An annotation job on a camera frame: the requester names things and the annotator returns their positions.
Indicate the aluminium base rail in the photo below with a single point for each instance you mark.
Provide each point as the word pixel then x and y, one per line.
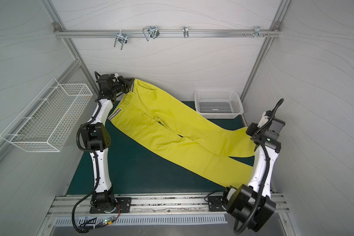
pixel 143 204

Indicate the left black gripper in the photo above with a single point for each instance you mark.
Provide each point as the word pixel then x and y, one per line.
pixel 126 84

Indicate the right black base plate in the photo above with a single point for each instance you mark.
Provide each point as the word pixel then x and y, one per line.
pixel 215 204

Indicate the yellow long pants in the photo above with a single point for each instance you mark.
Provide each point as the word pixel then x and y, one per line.
pixel 172 130

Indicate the metal U-bolt hook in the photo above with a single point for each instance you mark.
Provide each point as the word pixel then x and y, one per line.
pixel 121 39

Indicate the small metal hook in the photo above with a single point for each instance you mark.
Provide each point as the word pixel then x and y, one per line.
pixel 185 32

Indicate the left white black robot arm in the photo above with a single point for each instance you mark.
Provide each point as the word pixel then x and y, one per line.
pixel 94 138

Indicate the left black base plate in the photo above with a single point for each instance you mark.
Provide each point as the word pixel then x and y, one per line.
pixel 123 206

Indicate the metal double hook clamp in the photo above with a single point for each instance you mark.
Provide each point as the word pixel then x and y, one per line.
pixel 151 32

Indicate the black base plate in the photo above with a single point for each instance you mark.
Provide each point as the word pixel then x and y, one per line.
pixel 215 204
pixel 123 206

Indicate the metal bracket hook right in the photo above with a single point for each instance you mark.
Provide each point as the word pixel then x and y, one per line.
pixel 257 32

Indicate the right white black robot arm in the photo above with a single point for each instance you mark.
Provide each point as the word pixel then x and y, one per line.
pixel 251 205

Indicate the white plastic perforated basket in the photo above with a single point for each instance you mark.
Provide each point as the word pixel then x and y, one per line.
pixel 218 103

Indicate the white slotted cable duct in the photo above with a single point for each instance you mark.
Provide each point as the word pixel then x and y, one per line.
pixel 135 220

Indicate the white wire wall basket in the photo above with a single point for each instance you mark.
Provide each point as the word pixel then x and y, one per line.
pixel 47 122

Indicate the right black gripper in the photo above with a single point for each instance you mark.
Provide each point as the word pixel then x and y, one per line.
pixel 252 130

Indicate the horizontal aluminium rail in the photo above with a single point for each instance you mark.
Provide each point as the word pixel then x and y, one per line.
pixel 169 33

